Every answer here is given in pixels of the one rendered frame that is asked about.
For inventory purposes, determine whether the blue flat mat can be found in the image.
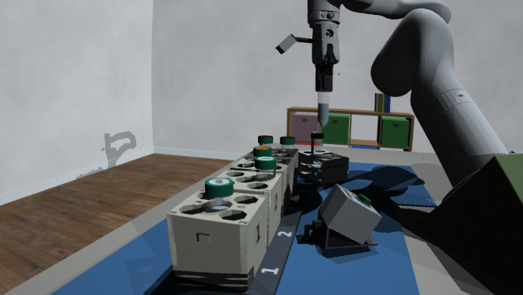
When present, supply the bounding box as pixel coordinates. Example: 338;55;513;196
50;162;437;295

